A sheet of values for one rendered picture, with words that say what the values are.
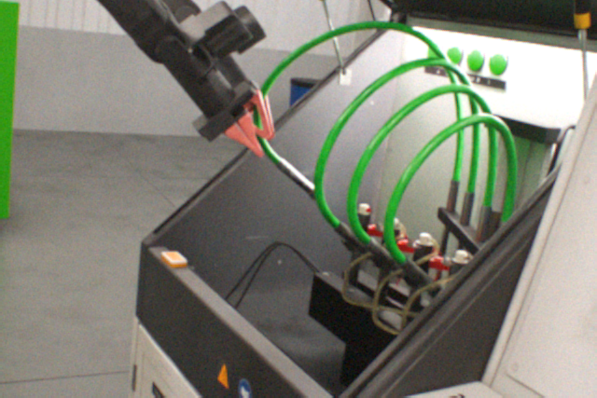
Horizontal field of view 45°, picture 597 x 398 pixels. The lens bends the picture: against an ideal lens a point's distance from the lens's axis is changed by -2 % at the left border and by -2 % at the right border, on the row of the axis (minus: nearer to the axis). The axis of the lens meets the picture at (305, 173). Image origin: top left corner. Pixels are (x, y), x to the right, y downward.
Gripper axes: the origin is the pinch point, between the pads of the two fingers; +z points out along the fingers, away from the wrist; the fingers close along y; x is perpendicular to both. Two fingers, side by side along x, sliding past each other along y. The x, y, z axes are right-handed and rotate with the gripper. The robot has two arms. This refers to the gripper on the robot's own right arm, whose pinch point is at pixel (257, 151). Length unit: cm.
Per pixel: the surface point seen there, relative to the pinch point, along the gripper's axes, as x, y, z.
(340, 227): -6.1, 2.2, 15.6
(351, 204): -14.6, 4.9, 9.8
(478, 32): 18, 47, 14
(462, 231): -1.6, 18.2, 33.0
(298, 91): 593, 89, 165
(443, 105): 27, 36, 26
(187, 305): 8.4, -25.3, 15.7
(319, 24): 698, 167, 149
